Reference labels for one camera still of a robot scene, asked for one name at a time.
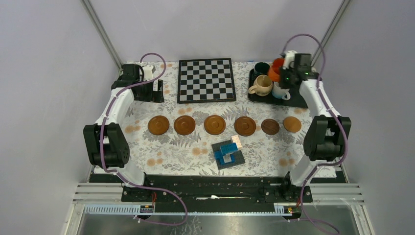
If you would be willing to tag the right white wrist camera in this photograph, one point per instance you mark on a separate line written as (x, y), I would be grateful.
(289, 59)

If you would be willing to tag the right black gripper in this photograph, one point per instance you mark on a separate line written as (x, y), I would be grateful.
(283, 84)

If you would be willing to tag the white mug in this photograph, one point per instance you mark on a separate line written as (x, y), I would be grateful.
(279, 92)

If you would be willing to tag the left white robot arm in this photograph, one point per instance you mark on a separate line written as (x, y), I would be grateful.
(106, 145)

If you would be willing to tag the dark walnut coaster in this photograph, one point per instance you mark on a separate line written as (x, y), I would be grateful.
(270, 126)

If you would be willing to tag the beige round mug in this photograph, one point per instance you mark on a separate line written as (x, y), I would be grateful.
(262, 86)

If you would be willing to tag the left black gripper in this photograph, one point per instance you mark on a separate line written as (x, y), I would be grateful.
(153, 96)

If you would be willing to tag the light orange coaster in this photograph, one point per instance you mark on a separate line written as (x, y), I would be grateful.
(292, 124)

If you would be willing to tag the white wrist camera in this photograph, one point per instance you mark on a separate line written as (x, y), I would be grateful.
(289, 59)
(148, 72)

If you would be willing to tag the lego brick model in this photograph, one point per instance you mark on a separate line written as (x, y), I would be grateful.
(228, 153)

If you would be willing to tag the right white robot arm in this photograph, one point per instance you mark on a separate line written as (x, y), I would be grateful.
(326, 138)

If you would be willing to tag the black cup tray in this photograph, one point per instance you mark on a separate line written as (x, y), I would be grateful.
(296, 99)

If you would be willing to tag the brown wooden ringed coaster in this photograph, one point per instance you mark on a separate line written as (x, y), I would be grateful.
(214, 125)
(184, 125)
(245, 126)
(158, 125)

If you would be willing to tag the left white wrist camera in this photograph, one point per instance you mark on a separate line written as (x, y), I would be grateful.
(148, 72)

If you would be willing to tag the orange mug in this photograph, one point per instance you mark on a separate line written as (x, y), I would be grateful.
(274, 73)

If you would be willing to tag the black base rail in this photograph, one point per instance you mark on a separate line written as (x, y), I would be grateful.
(200, 194)

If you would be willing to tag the black white chessboard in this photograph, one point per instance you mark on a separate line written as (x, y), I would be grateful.
(205, 80)

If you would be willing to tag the floral tablecloth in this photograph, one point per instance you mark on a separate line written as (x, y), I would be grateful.
(174, 154)

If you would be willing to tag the dark green mug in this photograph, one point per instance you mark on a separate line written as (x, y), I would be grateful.
(260, 68)

